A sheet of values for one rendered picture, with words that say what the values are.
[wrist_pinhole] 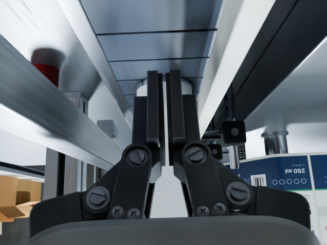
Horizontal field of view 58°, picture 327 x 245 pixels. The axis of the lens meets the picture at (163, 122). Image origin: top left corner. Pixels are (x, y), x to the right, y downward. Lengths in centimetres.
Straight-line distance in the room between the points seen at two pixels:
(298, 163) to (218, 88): 37
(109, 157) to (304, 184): 42
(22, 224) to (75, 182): 482
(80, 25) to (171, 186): 13
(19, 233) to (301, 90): 507
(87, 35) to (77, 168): 25
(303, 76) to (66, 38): 22
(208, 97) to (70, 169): 26
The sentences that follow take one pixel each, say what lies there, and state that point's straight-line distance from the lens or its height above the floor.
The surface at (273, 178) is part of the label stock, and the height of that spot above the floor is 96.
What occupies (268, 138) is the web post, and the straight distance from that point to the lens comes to 54.
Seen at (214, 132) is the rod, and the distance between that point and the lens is 39.
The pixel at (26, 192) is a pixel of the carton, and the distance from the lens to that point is 331.
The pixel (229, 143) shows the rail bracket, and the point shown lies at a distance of 38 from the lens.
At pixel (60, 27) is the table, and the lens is 29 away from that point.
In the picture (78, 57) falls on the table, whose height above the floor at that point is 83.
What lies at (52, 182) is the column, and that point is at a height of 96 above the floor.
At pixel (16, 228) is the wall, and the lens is 526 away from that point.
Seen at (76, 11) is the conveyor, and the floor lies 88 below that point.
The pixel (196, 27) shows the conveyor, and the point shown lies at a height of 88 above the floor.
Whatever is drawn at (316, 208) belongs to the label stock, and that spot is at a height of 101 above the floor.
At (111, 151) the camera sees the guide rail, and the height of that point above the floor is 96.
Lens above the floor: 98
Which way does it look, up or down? 14 degrees down
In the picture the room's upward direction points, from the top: 178 degrees clockwise
